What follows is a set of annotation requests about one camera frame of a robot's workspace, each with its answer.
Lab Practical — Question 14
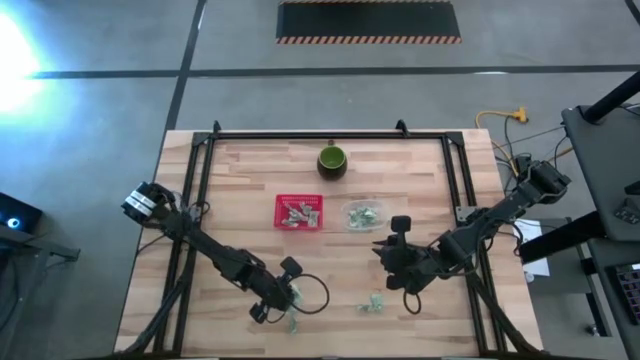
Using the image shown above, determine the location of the yellow extension cord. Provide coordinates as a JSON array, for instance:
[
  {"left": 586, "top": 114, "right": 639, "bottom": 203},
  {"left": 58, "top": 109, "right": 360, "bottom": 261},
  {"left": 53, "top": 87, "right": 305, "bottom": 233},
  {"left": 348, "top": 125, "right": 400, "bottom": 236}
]
[{"left": 473, "top": 105, "right": 530, "bottom": 181}]

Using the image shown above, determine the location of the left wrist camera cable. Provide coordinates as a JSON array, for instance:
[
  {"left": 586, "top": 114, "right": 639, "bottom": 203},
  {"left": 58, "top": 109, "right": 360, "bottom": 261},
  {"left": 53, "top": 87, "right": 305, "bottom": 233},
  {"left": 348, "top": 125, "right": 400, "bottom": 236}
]
[{"left": 298, "top": 273, "right": 331, "bottom": 316}]

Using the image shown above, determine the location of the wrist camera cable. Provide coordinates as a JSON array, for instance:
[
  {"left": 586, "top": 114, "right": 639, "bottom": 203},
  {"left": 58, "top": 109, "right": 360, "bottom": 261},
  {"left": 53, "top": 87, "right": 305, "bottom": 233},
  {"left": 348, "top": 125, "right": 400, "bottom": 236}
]
[
  {"left": 298, "top": 273, "right": 331, "bottom": 316},
  {"left": 402, "top": 291, "right": 423, "bottom": 316}
]

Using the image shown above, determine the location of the grey metal stand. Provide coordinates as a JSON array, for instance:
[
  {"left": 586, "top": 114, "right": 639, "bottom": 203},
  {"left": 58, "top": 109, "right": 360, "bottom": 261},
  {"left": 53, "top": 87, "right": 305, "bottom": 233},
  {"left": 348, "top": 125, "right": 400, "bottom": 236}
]
[{"left": 0, "top": 223, "right": 82, "bottom": 321}]

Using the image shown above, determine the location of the dark cup with green interior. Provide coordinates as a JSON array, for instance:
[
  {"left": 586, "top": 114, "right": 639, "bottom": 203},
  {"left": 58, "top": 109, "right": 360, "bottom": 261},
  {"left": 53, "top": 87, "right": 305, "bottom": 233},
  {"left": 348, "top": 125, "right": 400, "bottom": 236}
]
[{"left": 316, "top": 143, "right": 349, "bottom": 181}]

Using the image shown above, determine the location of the red plastic mesh basket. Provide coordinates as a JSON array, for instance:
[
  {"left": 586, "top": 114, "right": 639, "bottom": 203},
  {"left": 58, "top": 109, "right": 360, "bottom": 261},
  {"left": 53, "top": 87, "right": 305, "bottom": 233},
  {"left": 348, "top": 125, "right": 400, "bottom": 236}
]
[{"left": 273, "top": 193, "right": 325, "bottom": 232}]

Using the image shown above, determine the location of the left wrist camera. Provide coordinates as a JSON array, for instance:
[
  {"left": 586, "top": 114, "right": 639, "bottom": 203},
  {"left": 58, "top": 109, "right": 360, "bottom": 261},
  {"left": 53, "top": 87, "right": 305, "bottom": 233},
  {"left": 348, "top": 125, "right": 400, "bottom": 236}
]
[{"left": 280, "top": 256, "right": 304, "bottom": 277}]

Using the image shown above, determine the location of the white paper sheet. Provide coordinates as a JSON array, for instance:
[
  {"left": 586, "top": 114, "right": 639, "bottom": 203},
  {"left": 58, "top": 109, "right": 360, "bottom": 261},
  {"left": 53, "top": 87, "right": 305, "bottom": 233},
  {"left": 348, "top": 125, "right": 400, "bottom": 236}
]
[{"left": 510, "top": 218, "right": 551, "bottom": 279}]

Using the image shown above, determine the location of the black side desk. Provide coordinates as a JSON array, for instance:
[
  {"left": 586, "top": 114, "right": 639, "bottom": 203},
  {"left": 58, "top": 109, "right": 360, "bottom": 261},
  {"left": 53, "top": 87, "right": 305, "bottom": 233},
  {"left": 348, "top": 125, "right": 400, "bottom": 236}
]
[{"left": 560, "top": 103, "right": 640, "bottom": 360}]

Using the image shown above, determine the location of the black metal table frame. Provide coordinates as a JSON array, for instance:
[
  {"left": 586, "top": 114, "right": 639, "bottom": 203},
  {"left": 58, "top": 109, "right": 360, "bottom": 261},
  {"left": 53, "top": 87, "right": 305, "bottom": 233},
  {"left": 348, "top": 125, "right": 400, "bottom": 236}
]
[{"left": 119, "top": 119, "right": 541, "bottom": 359}]

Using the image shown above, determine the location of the black hazard-striped floor mat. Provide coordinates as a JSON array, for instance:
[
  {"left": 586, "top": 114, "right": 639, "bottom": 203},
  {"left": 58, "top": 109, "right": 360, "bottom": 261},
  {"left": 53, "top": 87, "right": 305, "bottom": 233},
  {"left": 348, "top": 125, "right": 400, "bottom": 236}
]
[{"left": 275, "top": 0, "right": 462, "bottom": 45}]

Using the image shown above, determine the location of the black desk strut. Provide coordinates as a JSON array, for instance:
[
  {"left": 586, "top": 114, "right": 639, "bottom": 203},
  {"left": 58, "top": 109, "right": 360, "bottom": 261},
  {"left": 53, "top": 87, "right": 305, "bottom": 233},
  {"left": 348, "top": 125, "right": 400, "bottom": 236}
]
[{"left": 518, "top": 212, "right": 609, "bottom": 265}]

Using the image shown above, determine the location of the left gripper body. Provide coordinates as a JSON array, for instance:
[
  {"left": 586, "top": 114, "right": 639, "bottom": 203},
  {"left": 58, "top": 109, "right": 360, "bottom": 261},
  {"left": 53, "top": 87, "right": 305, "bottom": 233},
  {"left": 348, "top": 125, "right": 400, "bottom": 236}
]
[{"left": 249, "top": 276, "right": 297, "bottom": 324}]

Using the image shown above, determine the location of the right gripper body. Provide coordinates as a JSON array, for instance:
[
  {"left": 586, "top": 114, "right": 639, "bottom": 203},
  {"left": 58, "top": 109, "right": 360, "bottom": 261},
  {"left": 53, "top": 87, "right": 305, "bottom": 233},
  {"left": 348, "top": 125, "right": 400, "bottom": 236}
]
[{"left": 384, "top": 234, "right": 433, "bottom": 294}]

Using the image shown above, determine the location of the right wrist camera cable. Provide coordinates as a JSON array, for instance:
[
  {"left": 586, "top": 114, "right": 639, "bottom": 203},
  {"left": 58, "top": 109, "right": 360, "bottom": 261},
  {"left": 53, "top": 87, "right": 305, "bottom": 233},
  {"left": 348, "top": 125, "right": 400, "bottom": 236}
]
[{"left": 402, "top": 291, "right": 423, "bottom": 316}]

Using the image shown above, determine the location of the black box with blue light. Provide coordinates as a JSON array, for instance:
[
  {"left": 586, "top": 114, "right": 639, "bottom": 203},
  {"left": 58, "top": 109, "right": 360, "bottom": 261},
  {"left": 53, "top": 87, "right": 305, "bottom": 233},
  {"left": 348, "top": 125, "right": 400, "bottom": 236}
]
[{"left": 0, "top": 192, "right": 44, "bottom": 234}]

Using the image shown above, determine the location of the small black controller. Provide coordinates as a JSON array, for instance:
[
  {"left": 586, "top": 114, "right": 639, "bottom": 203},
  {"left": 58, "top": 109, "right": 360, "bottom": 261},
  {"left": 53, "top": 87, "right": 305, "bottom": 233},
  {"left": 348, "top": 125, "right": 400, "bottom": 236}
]
[{"left": 613, "top": 197, "right": 640, "bottom": 226}]

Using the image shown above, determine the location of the clear plastic container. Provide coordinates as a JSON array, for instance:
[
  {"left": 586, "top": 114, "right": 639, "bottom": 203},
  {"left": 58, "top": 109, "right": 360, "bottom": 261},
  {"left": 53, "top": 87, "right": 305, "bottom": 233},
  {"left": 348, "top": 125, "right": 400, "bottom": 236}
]
[{"left": 341, "top": 198, "right": 390, "bottom": 232}]

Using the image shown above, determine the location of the keyboard with coloured keys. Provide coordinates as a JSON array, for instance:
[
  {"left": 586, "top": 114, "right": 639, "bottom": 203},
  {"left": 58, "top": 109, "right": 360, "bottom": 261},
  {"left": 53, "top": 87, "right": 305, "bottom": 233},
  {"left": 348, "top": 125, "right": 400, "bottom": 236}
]
[{"left": 612, "top": 262, "right": 640, "bottom": 326}]

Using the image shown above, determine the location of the black slanted pole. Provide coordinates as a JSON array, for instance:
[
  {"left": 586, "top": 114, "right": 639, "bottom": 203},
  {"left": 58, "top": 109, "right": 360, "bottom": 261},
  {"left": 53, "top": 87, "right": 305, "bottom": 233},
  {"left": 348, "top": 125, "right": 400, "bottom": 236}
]
[{"left": 582, "top": 69, "right": 640, "bottom": 125}]

